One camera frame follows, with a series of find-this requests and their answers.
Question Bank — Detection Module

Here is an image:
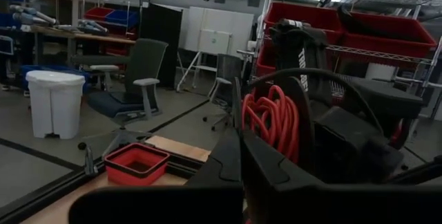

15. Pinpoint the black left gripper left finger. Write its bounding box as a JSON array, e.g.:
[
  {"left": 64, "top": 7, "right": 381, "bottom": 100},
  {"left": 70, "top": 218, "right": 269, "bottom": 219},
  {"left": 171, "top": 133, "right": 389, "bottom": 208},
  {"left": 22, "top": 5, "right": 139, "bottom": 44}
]
[{"left": 186, "top": 129, "right": 244, "bottom": 187}]

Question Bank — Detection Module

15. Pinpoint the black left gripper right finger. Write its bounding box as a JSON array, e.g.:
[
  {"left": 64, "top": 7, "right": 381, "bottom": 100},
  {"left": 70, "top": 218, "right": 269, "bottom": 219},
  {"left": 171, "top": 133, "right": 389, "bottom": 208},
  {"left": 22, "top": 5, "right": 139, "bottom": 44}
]
[{"left": 241, "top": 132, "right": 325, "bottom": 224}]

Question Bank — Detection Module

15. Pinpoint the red plastic storage bin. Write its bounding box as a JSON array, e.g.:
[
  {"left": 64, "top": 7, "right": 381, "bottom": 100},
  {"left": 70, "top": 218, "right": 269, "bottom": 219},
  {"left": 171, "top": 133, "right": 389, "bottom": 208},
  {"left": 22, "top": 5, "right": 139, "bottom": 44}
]
[
  {"left": 390, "top": 120, "right": 405, "bottom": 149},
  {"left": 256, "top": 40, "right": 278, "bottom": 77},
  {"left": 264, "top": 1, "right": 344, "bottom": 45},
  {"left": 339, "top": 8, "right": 438, "bottom": 59}
]

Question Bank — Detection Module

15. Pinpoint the red collapsible bin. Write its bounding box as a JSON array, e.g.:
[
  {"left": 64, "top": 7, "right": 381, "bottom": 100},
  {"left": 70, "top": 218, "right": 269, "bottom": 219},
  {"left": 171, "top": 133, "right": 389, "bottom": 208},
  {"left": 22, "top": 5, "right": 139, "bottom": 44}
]
[{"left": 104, "top": 142, "right": 171, "bottom": 187}]

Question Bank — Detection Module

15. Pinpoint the black mesh office chair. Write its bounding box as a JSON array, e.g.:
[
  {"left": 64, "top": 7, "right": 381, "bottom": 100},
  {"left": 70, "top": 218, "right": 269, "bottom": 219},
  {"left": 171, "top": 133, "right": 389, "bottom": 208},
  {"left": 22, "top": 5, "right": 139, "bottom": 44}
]
[{"left": 202, "top": 53, "right": 244, "bottom": 132}]

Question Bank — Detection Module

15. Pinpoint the small white easel stand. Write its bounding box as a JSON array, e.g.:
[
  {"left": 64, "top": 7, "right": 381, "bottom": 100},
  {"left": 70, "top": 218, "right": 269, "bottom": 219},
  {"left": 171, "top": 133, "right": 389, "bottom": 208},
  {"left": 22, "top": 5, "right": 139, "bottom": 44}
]
[{"left": 175, "top": 28, "right": 233, "bottom": 93}]

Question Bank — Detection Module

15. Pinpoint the office chair with white armrests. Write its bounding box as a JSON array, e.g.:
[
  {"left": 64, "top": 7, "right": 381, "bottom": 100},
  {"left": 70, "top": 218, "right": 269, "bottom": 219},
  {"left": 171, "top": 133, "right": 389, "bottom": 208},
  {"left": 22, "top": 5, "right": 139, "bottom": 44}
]
[{"left": 70, "top": 37, "right": 169, "bottom": 156}]

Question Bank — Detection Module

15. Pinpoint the black partition panel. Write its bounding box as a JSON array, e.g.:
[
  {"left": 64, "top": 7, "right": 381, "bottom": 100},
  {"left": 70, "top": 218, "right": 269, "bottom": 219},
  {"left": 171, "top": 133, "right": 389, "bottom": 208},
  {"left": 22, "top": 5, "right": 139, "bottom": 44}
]
[{"left": 139, "top": 2, "right": 184, "bottom": 90}]

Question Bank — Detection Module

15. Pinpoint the large white board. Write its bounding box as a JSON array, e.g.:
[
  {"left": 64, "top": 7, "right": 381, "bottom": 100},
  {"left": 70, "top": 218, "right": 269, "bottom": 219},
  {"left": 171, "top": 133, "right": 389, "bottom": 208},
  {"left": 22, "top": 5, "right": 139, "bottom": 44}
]
[{"left": 182, "top": 6, "right": 256, "bottom": 57}]

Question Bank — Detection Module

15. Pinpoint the white trash bin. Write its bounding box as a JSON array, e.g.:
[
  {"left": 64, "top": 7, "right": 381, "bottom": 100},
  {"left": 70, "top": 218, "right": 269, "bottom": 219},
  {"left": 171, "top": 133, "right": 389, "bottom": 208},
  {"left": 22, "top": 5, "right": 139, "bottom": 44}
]
[{"left": 26, "top": 70, "right": 86, "bottom": 140}]

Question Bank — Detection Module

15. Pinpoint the wooden workbench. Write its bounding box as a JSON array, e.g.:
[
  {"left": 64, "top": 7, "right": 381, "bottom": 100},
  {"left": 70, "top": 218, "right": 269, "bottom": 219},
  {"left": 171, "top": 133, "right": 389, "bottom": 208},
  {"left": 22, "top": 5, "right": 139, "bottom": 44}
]
[{"left": 30, "top": 25, "right": 137, "bottom": 71}]

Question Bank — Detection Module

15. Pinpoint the blue shelf bin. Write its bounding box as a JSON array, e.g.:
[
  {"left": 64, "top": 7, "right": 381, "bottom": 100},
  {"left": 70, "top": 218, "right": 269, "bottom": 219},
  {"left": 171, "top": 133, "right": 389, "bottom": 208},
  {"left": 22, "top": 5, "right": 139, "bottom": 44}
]
[{"left": 105, "top": 9, "right": 140, "bottom": 28}]

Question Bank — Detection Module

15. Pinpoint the red shelf bin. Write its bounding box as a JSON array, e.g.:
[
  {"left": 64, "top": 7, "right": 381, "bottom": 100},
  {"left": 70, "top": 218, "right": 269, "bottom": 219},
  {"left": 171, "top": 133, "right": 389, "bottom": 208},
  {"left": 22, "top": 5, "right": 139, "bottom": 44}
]
[{"left": 84, "top": 7, "right": 115, "bottom": 22}]

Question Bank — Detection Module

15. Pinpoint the tablet on black stand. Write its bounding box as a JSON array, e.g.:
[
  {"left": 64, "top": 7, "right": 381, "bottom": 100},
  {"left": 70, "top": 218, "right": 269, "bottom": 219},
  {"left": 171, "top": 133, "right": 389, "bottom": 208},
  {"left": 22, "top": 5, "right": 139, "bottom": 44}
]
[{"left": 0, "top": 35, "right": 15, "bottom": 92}]

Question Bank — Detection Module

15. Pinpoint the metal wire shelf rack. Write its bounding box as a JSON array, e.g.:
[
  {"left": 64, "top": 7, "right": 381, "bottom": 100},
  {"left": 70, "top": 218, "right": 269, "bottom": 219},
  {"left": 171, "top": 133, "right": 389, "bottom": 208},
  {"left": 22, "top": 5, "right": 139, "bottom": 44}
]
[{"left": 253, "top": 0, "right": 442, "bottom": 121}]

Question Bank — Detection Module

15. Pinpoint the grey metal shelf frame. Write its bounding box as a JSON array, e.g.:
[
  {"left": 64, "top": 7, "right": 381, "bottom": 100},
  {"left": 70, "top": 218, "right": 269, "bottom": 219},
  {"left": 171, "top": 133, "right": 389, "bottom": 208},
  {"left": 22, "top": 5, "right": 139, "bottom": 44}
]
[{"left": 81, "top": 0, "right": 142, "bottom": 39}]

